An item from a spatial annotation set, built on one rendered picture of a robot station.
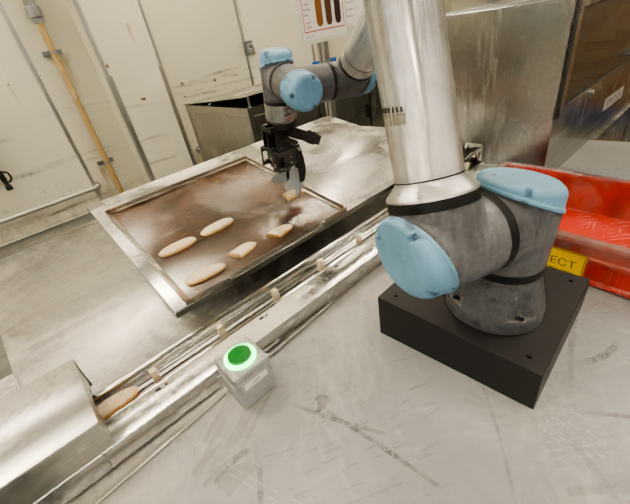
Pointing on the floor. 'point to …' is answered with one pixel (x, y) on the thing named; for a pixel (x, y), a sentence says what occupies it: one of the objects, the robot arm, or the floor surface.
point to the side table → (427, 413)
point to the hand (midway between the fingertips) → (294, 188)
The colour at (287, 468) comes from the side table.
